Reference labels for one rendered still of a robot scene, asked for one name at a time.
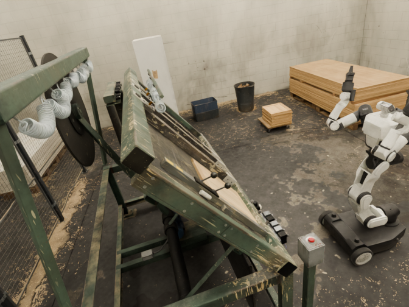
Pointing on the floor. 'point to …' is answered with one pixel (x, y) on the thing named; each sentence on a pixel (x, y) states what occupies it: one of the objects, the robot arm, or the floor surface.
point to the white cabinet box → (155, 66)
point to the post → (308, 289)
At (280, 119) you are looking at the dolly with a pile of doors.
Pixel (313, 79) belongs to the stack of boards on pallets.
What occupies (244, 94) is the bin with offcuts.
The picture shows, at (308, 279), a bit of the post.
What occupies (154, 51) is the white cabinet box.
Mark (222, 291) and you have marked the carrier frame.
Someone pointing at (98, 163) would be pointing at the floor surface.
